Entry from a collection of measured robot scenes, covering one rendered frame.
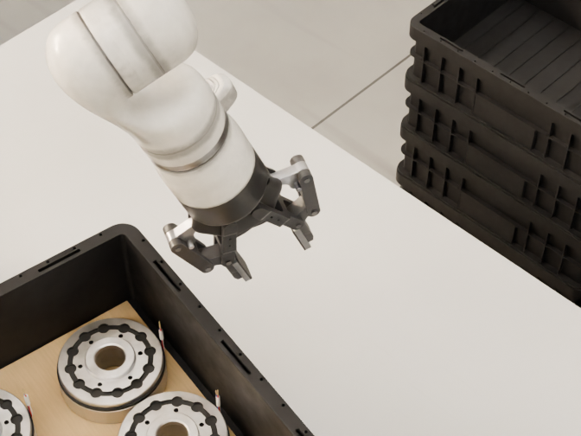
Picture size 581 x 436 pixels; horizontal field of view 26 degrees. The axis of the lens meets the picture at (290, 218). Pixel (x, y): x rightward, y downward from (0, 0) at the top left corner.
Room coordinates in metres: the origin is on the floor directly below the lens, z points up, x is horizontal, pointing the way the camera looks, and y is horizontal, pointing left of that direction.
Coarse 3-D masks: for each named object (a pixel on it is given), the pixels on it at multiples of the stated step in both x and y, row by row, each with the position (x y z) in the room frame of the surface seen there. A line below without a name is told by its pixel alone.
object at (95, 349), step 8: (96, 344) 0.71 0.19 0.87; (104, 344) 0.71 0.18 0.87; (112, 344) 0.71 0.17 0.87; (120, 344) 0.71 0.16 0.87; (128, 344) 0.71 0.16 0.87; (88, 352) 0.70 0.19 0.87; (96, 352) 0.70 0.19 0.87; (128, 352) 0.70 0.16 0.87; (88, 360) 0.69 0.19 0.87; (128, 360) 0.69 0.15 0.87; (88, 368) 0.68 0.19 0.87; (96, 368) 0.68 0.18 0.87; (120, 368) 0.68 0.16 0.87; (128, 368) 0.68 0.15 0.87; (96, 376) 0.67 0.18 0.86; (104, 376) 0.67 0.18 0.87; (112, 376) 0.67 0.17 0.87; (120, 376) 0.67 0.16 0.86
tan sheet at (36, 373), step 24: (120, 312) 0.77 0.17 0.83; (24, 360) 0.71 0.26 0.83; (48, 360) 0.71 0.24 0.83; (168, 360) 0.71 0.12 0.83; (0, 384) 0.68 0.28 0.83; (24, 384) 0.68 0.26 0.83; (48, 384) 0.68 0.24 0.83; (168, 384) 0.68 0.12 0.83; (192, 384) 0.68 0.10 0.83; (48, 408) 0.66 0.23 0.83; (48, 432) 0.63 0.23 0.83; (72, 432) 0.63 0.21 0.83; (96, 432) 0.63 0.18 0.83
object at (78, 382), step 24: (72, 336) 0.72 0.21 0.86; (96, 336) 0.72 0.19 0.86; (120, 336) 0.72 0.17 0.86; (144, 336) 0.72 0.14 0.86; (72, 360) 0.69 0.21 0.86; (144, 360) 0.69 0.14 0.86; (72, 384) 0.66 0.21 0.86; (96, 384) 0.66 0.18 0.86; (120, 384) 0.66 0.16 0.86; (144, 384) 0.66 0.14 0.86
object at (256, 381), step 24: (96, 240) 0.78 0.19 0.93; (144, 240) 0.78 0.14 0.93; (48, 264) 0.75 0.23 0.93; (168, 264) 0.75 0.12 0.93; (0, 288) 0.72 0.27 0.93; (168, 288) 0.73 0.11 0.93; (192, 312) 0.70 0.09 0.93; (216, 336) 0.67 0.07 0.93; (240, 360) 0.64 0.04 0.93; (264, 384) 0.62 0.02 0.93; (288, 408) 0.59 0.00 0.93; (288, 432) 0.57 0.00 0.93
